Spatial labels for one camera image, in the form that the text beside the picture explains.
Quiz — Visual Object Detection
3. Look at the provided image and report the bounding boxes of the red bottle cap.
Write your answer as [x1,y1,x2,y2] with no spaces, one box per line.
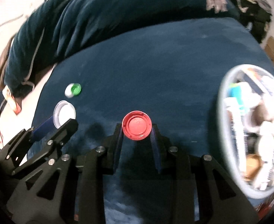
[122,110,152,141]

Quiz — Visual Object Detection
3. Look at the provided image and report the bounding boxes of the pink bed sheet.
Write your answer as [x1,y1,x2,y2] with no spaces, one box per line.
[13,63,58,131]

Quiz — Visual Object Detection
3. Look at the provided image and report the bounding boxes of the white jar lid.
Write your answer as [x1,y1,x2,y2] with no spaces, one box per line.
[53,100,77,129]

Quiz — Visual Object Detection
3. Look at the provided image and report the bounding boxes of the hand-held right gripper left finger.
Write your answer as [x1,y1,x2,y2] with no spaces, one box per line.
[6,124,124,224]

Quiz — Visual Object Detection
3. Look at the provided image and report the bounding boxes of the brown cloth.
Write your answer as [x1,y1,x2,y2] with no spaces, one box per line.
[0,40,16,91]

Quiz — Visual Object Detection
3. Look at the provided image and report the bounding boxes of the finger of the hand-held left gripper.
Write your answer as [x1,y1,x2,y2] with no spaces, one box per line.
[12,119,78,178]
[0,115,58,167]

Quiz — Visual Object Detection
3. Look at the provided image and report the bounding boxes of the dark blue quilt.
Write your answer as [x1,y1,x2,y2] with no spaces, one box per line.
[0,0,241,119]

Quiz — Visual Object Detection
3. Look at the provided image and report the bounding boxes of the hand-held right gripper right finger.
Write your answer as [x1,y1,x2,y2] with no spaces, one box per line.
[150,124,259,224]

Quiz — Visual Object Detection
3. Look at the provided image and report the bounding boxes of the white carved headboard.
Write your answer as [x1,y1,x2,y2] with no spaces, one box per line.
[0,0,79,52]

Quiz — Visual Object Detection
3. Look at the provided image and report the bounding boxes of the grey-blue plastic basket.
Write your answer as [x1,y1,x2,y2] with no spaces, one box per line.
[216,64,274,199]

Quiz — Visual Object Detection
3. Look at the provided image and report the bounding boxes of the dark clothes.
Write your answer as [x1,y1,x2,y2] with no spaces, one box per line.
[230,0,274,43]

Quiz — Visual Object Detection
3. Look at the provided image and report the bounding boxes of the green bottle cap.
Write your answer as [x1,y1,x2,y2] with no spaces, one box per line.
[64,83,82,98]

